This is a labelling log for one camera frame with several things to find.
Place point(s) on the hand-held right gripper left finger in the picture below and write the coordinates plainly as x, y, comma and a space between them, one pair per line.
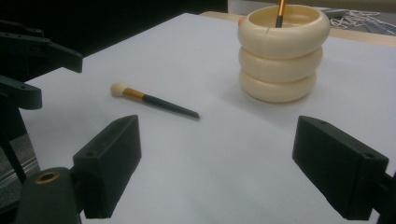
109, 161

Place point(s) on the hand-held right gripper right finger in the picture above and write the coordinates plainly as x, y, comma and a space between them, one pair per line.
339, 168

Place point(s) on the large makeup brush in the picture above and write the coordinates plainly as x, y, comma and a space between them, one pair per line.
162, 103

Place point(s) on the cream ringed brush holder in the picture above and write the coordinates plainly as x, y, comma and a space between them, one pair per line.
280, 62

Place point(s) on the small makeup brush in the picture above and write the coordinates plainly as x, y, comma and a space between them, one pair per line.
280, 12

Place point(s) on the black curtain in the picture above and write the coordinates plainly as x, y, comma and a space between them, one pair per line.
124, 25

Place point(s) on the white table sheet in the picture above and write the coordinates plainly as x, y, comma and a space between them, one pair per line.
202, 161

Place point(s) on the grey flat object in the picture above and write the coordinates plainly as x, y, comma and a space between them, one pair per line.
334, 13

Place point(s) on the metal floor rail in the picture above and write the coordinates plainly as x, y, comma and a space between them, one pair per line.
15, 174

